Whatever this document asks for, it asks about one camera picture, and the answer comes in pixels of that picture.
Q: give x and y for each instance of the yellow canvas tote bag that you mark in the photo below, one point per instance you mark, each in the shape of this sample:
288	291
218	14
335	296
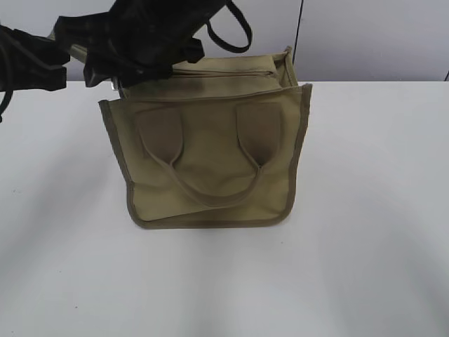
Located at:
217	145

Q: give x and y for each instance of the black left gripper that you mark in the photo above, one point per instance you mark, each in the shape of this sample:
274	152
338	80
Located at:
47	50

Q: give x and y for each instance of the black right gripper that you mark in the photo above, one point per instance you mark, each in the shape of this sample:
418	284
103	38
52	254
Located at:
135	41

